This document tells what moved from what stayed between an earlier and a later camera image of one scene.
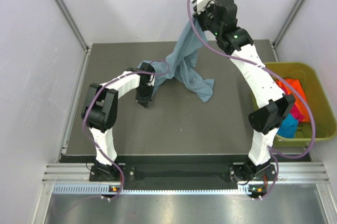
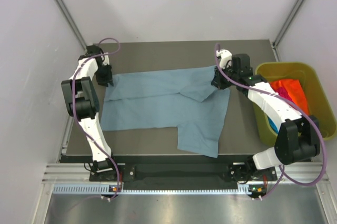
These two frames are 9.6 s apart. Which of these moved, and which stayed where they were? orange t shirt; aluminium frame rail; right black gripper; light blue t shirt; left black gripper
Moved: light blue t shirt; right black gripper; left black gripper
Stayed: orange t shirt; aluminium frame rail
